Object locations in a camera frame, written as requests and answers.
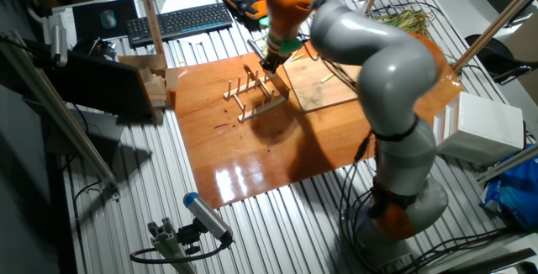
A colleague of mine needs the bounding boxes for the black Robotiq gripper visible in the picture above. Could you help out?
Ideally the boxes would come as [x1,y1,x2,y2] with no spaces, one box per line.
[260,49,289,75]

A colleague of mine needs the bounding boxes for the steel cleaver knife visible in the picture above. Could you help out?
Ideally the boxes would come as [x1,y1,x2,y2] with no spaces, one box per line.
[246,38,292,101]

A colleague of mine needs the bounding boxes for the pile of green garlic leaves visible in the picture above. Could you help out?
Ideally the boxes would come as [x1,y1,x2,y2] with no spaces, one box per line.
[376,8,434,40]

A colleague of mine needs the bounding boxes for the wooden peg dish rack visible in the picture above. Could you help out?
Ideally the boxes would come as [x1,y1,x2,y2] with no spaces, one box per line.
[222,64,291,124]

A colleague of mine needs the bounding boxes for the light wooden cutting board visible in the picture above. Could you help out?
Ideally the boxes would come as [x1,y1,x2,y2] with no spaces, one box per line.
[283,55,362,113]

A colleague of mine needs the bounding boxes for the large reddish wooden board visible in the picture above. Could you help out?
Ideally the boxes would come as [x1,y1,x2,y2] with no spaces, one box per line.
[170,34,466,210]

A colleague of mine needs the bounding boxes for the black computer keyboard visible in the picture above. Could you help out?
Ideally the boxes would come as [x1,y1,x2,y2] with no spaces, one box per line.
[125,2,235,50]

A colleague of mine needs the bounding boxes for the brown cardboard pieces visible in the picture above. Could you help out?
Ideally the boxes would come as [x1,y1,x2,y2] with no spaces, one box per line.
[117,53,181,124]

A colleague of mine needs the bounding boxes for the black mouse pad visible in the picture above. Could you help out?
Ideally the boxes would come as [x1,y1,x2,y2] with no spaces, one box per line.
[71,0,140,42]

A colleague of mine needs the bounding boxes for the black flat monitor panel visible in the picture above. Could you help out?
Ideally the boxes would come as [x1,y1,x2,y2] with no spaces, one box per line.
[41,49,157,124]

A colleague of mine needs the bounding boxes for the grey computer mouse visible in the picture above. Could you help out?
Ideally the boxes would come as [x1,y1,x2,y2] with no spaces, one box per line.
[99,9,119,30]

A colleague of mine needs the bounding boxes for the small black device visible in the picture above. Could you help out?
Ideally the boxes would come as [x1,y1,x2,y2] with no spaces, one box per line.
[73,36,119,61]

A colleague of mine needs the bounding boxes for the white plastic drawer box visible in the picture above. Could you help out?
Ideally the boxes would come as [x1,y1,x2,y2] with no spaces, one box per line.
[432,92,525,166]

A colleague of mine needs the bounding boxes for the black office chair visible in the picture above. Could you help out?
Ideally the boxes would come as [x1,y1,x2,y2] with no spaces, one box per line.
[464,33,533,86]

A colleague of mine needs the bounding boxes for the blue plastic bag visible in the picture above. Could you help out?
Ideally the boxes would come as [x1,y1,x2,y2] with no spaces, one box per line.
[478,143,538,231]

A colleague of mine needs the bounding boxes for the green printed wrist mount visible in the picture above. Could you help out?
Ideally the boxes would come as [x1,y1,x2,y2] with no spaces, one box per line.
[259,15,303,55]

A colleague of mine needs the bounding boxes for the wooden upright post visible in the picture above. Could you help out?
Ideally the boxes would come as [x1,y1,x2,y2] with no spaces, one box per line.
[134,0,166,56]

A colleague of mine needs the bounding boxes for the grey camera with blue cap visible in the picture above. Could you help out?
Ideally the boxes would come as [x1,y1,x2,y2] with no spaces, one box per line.
[182,192,235,245]

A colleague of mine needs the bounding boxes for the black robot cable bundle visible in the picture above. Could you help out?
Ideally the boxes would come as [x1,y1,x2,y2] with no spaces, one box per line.
[306,0,520,274]

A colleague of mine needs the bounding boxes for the aluminium profile camera mount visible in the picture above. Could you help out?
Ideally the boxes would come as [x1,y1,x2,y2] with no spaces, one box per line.
[146,217,198,274]

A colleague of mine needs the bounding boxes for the silver camera on frame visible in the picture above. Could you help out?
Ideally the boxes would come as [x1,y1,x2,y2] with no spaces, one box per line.
[49,24,70,68]

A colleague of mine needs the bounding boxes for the slanted aluminium frame beam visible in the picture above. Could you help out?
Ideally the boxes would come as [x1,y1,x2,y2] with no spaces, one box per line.
[0,29,122,202]

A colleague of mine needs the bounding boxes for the black camera cable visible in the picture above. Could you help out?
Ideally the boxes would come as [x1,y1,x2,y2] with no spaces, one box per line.
[129,240,235,266]

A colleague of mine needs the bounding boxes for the slanted wooden frame beam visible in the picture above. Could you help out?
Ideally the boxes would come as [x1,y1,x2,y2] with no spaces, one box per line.
[451,0,538,73]

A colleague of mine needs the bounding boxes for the low aluminium frame beam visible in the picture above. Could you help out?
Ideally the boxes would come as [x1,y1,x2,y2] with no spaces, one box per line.
[474,143,538,185]

